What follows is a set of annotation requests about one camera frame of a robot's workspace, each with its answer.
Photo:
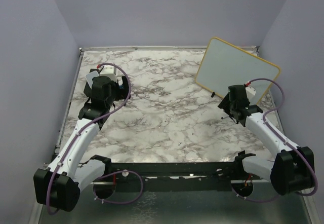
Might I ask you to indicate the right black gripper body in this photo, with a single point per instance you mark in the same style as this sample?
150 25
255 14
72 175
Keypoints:
228 105

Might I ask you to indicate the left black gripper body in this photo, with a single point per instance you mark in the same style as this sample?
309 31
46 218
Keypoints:
116 95

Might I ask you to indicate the yellow framed whiteboard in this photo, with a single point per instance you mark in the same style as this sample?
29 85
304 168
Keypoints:
225 64

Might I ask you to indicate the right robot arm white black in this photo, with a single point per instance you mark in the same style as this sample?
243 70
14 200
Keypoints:
292 170

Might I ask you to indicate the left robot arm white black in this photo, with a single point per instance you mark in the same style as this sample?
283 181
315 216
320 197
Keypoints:
60 184

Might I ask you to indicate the grey whiteboard eraser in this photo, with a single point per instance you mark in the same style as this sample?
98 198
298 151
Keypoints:
90 76

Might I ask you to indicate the black box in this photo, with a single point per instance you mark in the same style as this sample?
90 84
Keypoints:
87 89

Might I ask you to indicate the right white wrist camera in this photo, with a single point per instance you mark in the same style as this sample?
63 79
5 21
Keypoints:
250 91

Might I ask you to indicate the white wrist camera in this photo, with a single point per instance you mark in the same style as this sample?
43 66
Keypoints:
108 71
250 91

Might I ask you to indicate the blue handled pliers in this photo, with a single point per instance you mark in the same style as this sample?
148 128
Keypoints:
125 85

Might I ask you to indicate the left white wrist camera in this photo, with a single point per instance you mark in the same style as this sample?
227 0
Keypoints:
108 71

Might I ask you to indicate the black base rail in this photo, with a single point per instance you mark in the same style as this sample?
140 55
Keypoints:
183 177

